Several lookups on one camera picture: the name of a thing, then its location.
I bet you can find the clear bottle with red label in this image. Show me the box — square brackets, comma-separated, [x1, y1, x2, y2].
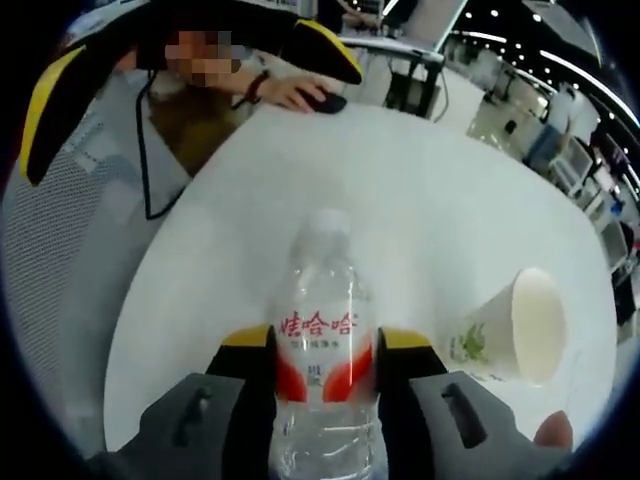
[268, 208, 390, 480]

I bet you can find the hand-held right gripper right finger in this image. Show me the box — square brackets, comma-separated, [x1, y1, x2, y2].
[377, 327, 566, 480]

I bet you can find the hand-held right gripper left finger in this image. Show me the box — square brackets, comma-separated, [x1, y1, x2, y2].
[99, 323, 279, 480]

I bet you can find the white paper cup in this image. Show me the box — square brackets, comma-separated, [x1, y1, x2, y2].
[446, 267, 567, 387]

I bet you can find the red bracelet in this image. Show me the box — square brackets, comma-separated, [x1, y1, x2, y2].
[246, 69, 272, 103]

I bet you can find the person's right hand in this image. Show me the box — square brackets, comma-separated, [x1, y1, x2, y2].
[532, 410, 574, 452]

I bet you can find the black computer mouse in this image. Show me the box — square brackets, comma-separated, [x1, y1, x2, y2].
[298, 91, 348, 116]

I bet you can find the white table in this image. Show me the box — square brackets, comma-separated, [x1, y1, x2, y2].
[102, 99, 624, 454]

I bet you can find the grey mesh chair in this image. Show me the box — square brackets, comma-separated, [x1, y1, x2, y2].
[0, 69, 199, 401]

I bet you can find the desk with black legs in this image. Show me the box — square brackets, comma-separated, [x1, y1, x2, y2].
[382, 37, 454, 122]

